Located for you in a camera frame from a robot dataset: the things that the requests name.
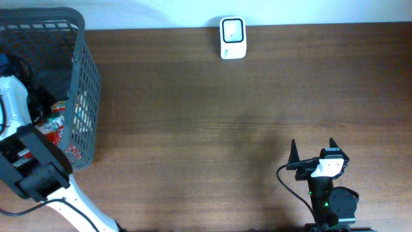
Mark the red Hacks candy bag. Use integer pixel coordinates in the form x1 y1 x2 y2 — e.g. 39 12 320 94
41 101 66 146

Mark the teal tissue pack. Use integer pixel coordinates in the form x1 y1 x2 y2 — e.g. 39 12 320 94
36 115 64 134

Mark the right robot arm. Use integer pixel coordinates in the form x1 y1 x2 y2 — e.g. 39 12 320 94
286 139 359 231

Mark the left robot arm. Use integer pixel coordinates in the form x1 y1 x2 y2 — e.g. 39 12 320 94
1 75 123 232

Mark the white barcode scanner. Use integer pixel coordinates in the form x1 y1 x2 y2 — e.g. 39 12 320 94
219 17 247 60

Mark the grey plastic mesh basket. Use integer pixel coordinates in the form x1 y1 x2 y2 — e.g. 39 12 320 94
1 7 101 171

